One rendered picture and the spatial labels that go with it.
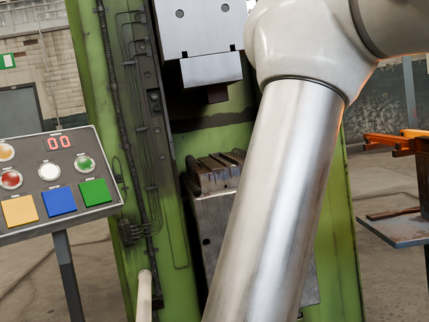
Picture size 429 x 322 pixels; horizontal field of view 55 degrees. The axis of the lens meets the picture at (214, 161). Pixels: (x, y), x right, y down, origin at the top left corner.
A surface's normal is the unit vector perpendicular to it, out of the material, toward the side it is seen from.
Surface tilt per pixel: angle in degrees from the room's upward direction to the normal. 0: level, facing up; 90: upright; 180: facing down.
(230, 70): 90
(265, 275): 71
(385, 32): 134
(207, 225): 90
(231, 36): 90
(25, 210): 60
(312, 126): 76
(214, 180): 90
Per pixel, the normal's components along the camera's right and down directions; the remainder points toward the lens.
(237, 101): 0.15, 0.10
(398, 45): -0.14, 0.95
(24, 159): 0.40, -0.47
